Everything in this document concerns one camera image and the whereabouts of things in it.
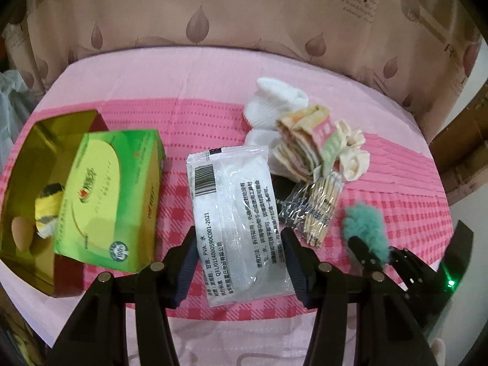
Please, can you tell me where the teal fluffy pompom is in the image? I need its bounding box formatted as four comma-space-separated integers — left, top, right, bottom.
342, 203, 389, 264

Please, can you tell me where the cotton swab packet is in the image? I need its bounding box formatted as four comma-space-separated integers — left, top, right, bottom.
279, 170, 344, 248

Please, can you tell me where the cream fabric scrunchie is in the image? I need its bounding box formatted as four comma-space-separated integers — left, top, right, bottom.
335, 120, 371, 182

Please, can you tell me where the white plastic wipe packet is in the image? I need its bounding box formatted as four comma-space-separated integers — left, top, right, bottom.
186, 145, 293, 307

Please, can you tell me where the beige makeup sponge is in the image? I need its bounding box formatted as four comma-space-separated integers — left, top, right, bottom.
11, 216, 35, 251

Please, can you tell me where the colourful striped towel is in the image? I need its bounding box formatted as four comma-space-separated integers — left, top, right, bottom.
273, 104, 342, 183

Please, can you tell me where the yellow black plush toy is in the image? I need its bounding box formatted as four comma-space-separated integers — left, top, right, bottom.
35, 183, 64, 239

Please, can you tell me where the white sock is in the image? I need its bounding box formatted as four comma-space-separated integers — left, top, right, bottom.
244, 128, 280, 160
243, 78, 309, 131

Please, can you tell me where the pink checked tablecloth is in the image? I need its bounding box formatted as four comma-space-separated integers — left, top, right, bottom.
31, 47, 453, 365

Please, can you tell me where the green tissue box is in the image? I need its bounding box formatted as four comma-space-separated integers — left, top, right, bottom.
54, 130, 165, 273

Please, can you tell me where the gold red cardboard box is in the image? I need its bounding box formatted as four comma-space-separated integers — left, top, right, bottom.
1, 110, 108, 297

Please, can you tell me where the beige leaf print curtain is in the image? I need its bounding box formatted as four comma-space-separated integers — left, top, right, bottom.
1, 0, 482, 139

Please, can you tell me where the grey plastic bag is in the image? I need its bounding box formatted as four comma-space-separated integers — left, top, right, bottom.
0, 70, 39, 172

